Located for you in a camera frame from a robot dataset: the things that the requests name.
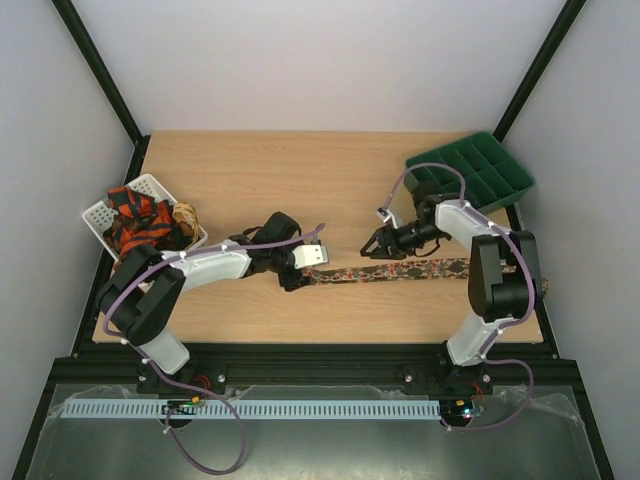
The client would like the floral patterned tie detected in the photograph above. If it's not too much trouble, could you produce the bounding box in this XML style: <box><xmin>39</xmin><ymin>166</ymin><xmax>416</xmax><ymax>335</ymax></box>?
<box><xmin>303</xmin><ymin>257</ymin><xmax>551</xmax><ymax>296</ymax></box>

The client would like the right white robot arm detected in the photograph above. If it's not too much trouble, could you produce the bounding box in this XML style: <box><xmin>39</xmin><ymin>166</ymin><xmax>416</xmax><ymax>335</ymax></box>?
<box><xmin>360</xmin><ymin>182</ymin><xmax>541</xmax><ymax>392</ymax></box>

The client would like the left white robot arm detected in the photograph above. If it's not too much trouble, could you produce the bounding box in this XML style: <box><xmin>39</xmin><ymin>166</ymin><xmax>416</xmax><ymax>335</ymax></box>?
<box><xmin>96</xmin><ymin>212</ymin><xmax>329</xmax><ymax>375</ymax></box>

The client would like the green divided organizer tray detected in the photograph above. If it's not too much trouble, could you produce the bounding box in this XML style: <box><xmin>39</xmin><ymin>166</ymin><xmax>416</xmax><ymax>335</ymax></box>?
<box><xmin>404</xmin><ymin>132</ymin><xmax>534</xmax><ymax>214</ymax></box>

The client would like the brown tan patterned tie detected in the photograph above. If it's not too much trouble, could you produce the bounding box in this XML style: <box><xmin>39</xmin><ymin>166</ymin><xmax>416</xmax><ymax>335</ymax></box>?
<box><xmin>172</xmin><ymin>202</ymin><xmax>200</xmax><ymax>247</ymax></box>

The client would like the orange navy striped tie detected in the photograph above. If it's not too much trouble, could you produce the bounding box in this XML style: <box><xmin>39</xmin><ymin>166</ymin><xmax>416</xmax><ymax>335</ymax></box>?
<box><xmin>103</xmin><ymin>186</ymin><xmax>175</xmax><ymax>259</ymax></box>

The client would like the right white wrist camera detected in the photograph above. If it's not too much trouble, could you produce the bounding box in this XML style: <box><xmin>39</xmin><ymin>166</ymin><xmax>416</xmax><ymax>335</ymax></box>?
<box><xmin>376</xmin><ymin>207</ymin><xmax>404</xmax><ymax>229</ymax></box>

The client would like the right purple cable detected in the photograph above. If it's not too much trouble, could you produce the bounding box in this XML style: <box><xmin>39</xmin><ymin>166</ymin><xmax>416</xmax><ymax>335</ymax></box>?
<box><xmin>382</xmin><ymin>162</ymin><xmax>537</xmax><ymax>434</ymax></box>

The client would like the purple cable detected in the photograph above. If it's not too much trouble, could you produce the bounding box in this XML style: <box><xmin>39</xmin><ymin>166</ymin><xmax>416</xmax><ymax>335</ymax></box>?
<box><xmin>102</xmin><ymin>223</ymin><xmax>326</xmax><ymax>475</ymax></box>
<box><xmin>382</xmin><ymin>162</ymin><xmax>537</xmax><ymax>434</ymax></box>

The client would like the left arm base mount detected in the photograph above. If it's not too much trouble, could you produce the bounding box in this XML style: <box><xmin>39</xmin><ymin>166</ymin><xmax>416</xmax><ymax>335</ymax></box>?
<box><xmin>136</xmin><ymin>360</ymin><xmax>226</xmax><ymax>399</ymax></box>

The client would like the white slotted cable duct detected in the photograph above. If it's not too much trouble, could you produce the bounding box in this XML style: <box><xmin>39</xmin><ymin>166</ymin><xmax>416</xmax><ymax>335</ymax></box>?
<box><xmin>61</xmin><ymin>399</ymin><xmax>441</xmax><ymax>421</ymax></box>

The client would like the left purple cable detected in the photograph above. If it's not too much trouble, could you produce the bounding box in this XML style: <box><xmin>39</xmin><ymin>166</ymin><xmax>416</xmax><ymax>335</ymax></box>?
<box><xmin>102</xmin><ymin>223</ymin><xmax>326</xmax><ymax>475</ymax></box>

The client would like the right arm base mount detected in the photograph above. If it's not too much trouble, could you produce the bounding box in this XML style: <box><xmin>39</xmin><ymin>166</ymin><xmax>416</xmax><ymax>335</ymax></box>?
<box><xmin>402</xmin><ymin>362</ymin><xmax>491</xmax><ymax>399</ymax></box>

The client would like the left black frame post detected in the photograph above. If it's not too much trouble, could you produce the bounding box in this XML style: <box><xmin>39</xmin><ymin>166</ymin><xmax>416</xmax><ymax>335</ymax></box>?
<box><xmin>50</xmin><ymin>0</ymin><xmax>146</xmax><ymax>146</ymax></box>

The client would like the black frame post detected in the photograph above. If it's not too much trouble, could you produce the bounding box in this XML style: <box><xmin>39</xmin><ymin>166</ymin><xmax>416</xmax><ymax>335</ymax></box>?
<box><xmin>50</xmin><ymin>0</ymin><xmax>146</xmax><ymax>146</ymax></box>
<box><xmin>493</xmin><ymin>0</ymin><xmax>587</xmax><ymax>142</ymax></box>

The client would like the black aluminium frame rail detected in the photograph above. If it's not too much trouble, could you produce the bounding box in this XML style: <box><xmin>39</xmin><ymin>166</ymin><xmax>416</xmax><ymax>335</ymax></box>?
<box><xmin>49</xmin><ymin>342</ymin><xmax>581</xmax><ymax>396</ymax></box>

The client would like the right black frame post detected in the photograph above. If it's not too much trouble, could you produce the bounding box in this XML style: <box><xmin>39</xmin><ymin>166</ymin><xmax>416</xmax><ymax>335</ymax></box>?
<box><xmin>493</xmin><ymin>0</ymin><xmax>587</xmax><ymax>142</ymax></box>

